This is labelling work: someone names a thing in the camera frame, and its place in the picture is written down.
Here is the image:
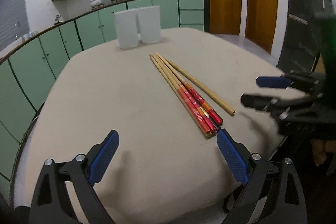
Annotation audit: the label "beige tablecloth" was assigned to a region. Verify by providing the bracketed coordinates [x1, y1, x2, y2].
[24, 27, 305, 224]

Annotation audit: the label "orange red chopstick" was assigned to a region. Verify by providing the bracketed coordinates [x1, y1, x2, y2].
[156, 53, 223, 128]

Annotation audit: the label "black glass cabinet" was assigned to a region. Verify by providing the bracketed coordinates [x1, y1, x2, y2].
[277, 0, 334, 73]

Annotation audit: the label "grey window blind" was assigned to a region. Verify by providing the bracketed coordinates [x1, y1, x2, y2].
[0, 0, 30, 50]

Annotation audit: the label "red patterned chopstick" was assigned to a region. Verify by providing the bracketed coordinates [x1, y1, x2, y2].
[152, 53, 219, 135]

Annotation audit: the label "green lower cabinets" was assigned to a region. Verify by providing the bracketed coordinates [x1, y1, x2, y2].
[1, 0, 210, 202]

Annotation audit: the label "plain wooden chopstick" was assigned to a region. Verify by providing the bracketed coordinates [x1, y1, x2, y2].
[166, 59, 236, 116]

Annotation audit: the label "white utensil holder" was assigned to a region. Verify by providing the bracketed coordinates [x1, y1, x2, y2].
[114, 6, 162, 50]

